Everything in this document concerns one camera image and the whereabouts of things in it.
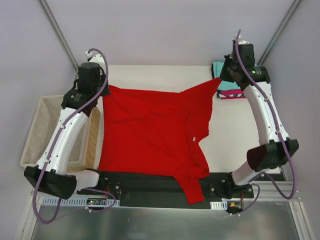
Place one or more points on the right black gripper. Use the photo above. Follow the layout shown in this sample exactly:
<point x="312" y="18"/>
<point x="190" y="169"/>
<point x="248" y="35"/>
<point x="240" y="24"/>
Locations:
<point x="225" y="75"/>

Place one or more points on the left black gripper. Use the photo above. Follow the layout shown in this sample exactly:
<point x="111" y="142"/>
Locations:
<point x="104" y="90"/>

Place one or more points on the pink t shirt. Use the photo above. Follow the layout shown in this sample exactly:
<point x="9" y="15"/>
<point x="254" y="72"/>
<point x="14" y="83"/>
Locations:
<point x="230" y="94"/>

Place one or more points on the red t shirt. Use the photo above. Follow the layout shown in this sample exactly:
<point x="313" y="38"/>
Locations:
<point x="158" y="133"/>

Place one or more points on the wicker basket with cloth liner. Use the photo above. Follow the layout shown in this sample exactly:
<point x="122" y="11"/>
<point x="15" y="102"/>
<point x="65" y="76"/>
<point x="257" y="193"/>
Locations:
<point x="83" y="153"/>

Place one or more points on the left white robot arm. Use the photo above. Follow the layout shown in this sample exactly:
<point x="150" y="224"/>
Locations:
<point x="49" y="175"/>

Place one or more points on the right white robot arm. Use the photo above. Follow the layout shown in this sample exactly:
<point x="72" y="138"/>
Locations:
<point x="275" y="145"/>

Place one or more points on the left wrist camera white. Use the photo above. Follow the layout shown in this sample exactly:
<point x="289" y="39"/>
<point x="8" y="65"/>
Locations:
<point x="95" y="58"/>

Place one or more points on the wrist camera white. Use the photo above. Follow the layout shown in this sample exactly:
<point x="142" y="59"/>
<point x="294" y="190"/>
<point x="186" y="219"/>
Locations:
<point x="95" y="58"/>
<point x="240" y="41"/>

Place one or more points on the left aluminium frame post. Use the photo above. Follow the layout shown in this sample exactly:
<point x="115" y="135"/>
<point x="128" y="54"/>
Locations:
<point x="45" y="7"/>

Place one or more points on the aluminium frame post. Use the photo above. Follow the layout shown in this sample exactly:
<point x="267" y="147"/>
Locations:
<point x="294" y="6"/>
<point x="45" y="7"/>

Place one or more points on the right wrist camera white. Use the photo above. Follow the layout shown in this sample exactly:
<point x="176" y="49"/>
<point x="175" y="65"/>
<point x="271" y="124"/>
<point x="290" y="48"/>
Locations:
<point x="240" y="41"/>

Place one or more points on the right aluminium frame post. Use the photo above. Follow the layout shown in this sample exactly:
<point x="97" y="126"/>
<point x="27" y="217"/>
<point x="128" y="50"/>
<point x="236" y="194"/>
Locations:
<point x="294" y="6"/>

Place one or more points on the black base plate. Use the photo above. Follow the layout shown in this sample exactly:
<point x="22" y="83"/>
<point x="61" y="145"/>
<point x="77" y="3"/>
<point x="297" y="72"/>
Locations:
<point x="154" y="191"/>

